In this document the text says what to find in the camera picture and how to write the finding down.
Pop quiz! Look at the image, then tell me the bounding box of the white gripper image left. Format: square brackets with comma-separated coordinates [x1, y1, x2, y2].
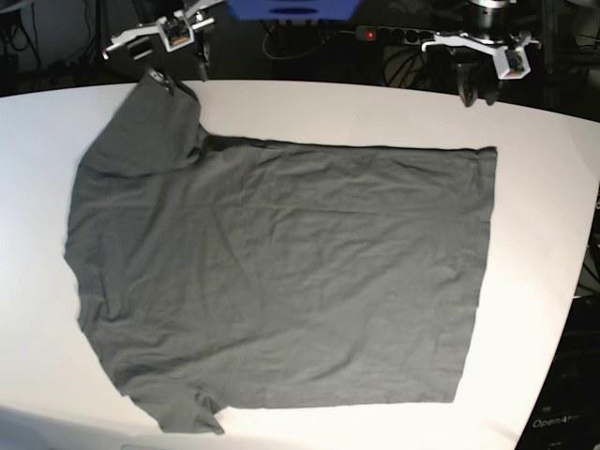
[101, 9, 215, 94]

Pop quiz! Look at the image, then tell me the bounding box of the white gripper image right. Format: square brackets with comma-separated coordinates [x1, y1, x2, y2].
[421, 32, 540, 107]

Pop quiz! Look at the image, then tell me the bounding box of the dark grey T-shirt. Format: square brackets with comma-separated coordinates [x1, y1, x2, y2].
[65, 76, 498, 434]

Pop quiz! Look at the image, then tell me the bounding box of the blue plastic box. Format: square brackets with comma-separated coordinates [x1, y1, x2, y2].
[227, 0, 360, 21]

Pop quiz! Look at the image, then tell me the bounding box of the black power strip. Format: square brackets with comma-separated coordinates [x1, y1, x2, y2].
[347, 25, 462, 47]

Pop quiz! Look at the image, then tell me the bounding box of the black OpenArm case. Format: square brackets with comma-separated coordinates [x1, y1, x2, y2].
[516, 295, 599, 450]

